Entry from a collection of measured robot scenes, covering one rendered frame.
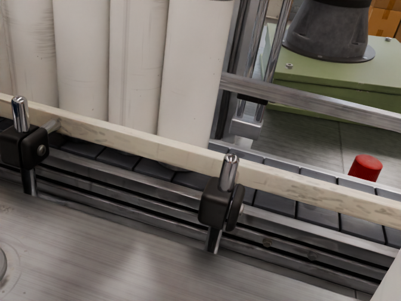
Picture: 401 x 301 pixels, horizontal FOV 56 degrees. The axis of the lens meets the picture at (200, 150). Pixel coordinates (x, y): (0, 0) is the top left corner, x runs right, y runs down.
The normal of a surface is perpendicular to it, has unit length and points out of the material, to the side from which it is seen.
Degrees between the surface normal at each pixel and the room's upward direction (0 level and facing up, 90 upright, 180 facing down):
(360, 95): 90
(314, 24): 76
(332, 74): 4
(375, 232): 0
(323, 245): 90
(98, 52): 90
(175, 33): 90
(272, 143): 0
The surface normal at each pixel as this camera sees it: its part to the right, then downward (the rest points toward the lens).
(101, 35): 0.74, 0.45
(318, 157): 0.15, -0.84
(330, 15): -0.33, 0.22
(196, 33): -0.07, 0.52
